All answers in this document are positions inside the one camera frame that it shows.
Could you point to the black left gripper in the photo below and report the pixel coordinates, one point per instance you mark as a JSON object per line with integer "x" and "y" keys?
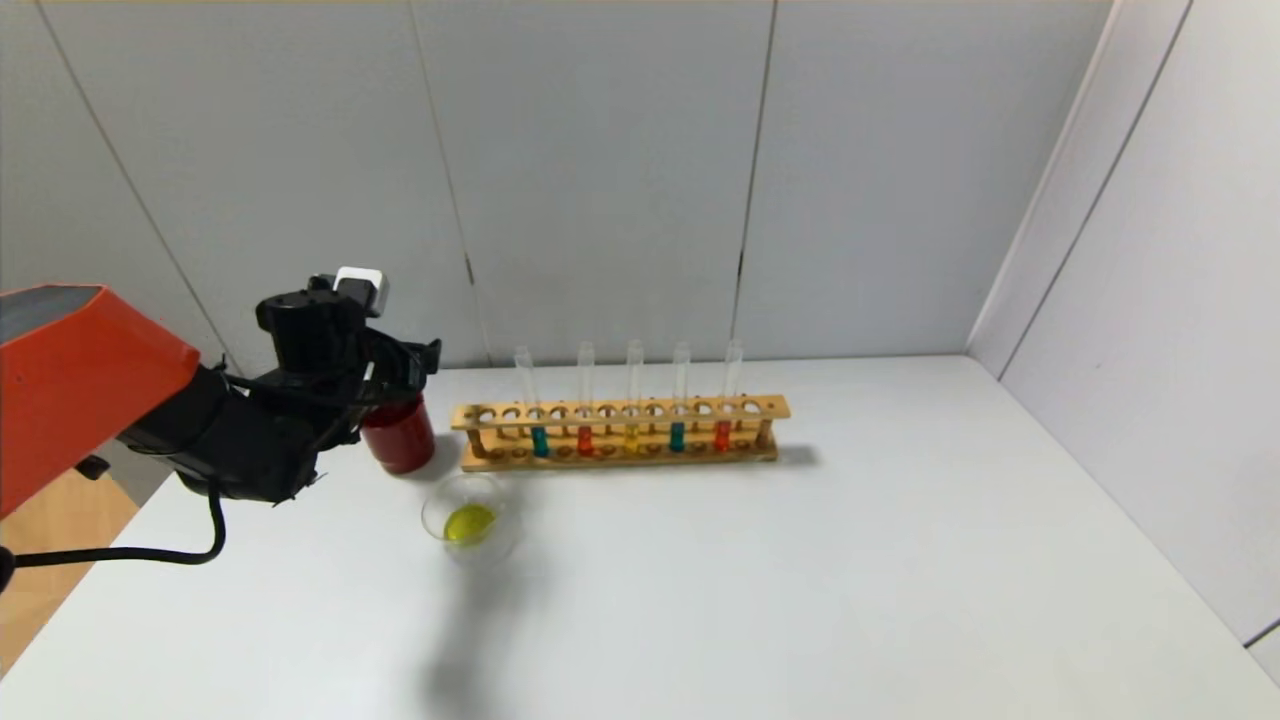
{"x": 418, "y": 360}

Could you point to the blue pigment glass test tube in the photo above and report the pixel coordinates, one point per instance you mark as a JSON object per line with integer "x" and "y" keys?
{"x": 540, "y": 442}
{"x": 677, "y": 437}

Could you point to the orange and black left arm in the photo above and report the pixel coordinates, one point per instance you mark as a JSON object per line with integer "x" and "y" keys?
{"x": 90, "y": 380}

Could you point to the red pigment glass test tube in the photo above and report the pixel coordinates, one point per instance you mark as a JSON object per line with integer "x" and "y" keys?
{"x": 585, "y": 441}
{"x": 721, "y": 436}

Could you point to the wooden test tube rack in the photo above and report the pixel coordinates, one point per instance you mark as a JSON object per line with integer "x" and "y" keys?
{"x": 620, "y": 412}

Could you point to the yellow pigment glass test tube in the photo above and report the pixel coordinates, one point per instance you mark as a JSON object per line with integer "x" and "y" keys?
{"x": 631, "y": 437}

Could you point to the dark red cup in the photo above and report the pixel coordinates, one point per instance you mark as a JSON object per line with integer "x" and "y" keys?
{"x": 400, "y": 445}

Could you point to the clear glass petri dish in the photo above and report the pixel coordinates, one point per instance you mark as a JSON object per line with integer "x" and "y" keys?
{"x": 500, "y": 545}

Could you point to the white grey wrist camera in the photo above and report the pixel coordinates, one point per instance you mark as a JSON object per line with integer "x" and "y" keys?
{"x": 362, "y": 290}

